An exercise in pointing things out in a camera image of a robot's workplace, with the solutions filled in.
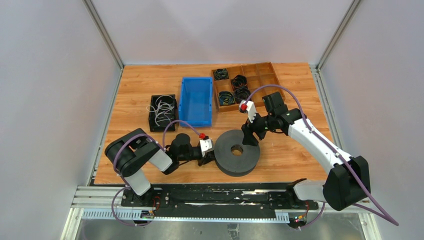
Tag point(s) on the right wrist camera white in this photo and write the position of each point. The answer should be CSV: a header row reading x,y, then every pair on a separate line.
x,y
248,107

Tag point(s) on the rolled tie orange pattern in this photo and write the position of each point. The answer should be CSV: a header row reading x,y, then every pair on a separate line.
x,y
239,81

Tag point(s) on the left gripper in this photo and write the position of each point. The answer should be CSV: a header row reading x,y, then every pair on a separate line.
x,y
207,157

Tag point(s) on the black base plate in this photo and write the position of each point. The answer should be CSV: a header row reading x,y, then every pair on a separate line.
x,y
226,200

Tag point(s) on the rolled tie yellow green front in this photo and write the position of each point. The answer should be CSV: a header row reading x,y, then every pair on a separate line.
x,y
226,98

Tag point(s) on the wooden compartment tray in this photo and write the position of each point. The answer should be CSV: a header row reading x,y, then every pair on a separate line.
x,y
257,74

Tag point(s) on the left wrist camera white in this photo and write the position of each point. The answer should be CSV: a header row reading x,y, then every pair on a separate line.
x,y
206,146

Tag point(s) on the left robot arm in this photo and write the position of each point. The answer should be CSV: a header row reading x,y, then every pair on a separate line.
x,y
129,153

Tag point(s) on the dark grey cable spool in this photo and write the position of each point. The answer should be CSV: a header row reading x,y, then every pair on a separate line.
x,y
233,157

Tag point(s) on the aluminium frame rail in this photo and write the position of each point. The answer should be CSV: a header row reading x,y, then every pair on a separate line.
x,y
102,202

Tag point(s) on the rolled tie green pattern back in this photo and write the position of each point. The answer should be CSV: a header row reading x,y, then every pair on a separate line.
x,y
220,74

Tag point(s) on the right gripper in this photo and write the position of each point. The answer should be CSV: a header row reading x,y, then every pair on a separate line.
x,y
248,129

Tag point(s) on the black plastic bin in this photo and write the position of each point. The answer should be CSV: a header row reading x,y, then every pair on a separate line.
x,y
161,111

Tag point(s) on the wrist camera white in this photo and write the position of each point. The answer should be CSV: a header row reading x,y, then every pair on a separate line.
x,y
206,146
248,107

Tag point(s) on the rolled tie dark floral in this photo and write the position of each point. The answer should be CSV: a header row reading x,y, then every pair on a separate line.
x,y
241,94

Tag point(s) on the blue plastic bin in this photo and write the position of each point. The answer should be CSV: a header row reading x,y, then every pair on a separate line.
x,y
196,101

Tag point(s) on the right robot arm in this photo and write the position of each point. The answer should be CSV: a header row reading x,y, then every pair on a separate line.
x,y
348,178

